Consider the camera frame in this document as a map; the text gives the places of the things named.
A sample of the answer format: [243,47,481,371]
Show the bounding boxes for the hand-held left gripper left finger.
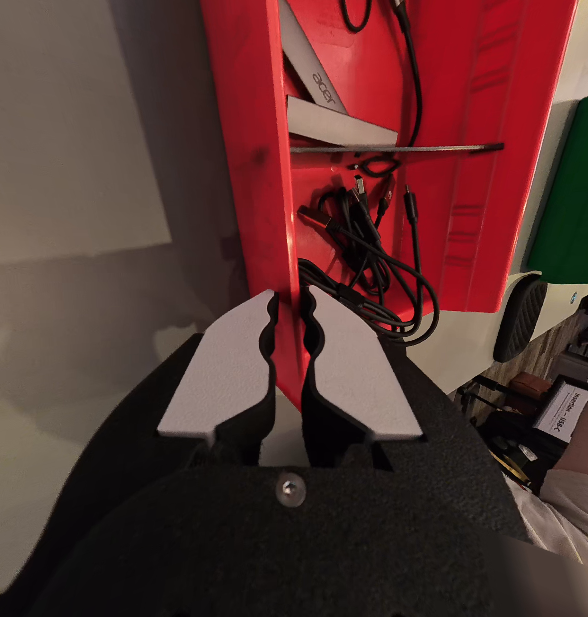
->
[156,289,280,446]

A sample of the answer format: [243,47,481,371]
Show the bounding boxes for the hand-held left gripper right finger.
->
[301,284,425,442]

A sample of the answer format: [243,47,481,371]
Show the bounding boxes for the red plastic bin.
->
[198,0,579,410]

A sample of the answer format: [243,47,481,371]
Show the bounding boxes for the green plastic bin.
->
[526,94,588,285]

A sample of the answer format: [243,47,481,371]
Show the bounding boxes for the black box with white label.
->
[532,381,588,444]

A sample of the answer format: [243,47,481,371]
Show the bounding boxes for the black bin divider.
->
[289,143,506,156]

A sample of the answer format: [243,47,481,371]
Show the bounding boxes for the person's light shirt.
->
[511,463,588,565]

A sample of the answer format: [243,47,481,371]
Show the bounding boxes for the bundle of black usb cables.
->
[296,161,440,347]

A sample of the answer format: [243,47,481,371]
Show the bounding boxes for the black cable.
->
[341,0,424,146]

